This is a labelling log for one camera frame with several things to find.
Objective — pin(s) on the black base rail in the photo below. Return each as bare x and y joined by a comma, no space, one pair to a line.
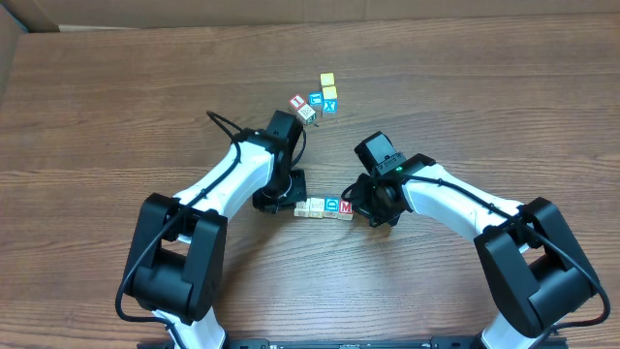
436,342

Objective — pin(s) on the blue P wooden block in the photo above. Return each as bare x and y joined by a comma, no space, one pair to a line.
316,208

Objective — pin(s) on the cardboard back panel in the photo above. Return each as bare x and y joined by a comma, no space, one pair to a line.
49,15

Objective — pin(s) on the blue X wooden block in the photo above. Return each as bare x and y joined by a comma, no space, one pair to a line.
330,108

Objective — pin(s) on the blue L wooden block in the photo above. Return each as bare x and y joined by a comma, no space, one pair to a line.
315,100

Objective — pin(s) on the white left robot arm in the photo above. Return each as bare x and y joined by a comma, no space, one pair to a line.
176,258

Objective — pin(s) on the blue D wooden block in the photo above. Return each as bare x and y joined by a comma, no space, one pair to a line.
331,208

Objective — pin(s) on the red I wooden block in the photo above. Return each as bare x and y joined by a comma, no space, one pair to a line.
296,103

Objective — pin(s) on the plain W wooden block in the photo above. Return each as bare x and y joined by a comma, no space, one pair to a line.
306,114

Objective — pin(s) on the plain K wooden block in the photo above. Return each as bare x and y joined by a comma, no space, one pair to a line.
302,209

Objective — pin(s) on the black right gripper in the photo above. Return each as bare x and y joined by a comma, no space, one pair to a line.
360,204

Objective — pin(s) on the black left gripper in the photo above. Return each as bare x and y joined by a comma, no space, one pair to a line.
298,192

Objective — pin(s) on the yellow G wooden block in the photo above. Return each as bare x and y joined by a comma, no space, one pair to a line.
327,79

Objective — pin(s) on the yellow C wooden block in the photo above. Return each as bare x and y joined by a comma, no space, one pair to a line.
330,92

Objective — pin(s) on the red M wooden block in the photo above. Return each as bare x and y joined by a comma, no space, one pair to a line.
345,210

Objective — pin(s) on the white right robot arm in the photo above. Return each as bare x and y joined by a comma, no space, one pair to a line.
537,273

